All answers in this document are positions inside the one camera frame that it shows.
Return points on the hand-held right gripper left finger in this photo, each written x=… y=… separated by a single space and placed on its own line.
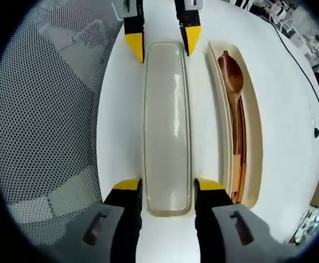
x=126 y=219

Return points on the beige cutlery case lid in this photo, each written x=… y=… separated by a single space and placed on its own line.
x=166 y=131

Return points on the white office chair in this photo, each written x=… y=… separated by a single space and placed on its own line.
x=281 y=19

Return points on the large green potted plant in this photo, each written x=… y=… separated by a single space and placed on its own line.
x=310 y=222

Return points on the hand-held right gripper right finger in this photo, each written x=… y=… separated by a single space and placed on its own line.
x=211 y=219

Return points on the beige cutlery case base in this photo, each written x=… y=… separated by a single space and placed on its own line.
x=254 y=137

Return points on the grey mesh office chair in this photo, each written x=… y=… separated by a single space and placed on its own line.
x=44 y=115

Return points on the brown wooden chopstick utensil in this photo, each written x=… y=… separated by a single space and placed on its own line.
x=241 y=131
x=245 y=142

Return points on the dark red wooden spoon utensil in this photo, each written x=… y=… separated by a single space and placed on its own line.
x=232 y=74

